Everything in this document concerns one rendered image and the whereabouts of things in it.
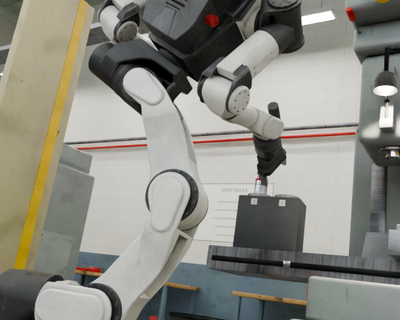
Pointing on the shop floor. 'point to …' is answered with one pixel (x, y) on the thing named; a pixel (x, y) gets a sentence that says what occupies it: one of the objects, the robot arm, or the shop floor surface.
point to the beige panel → (30, 128)
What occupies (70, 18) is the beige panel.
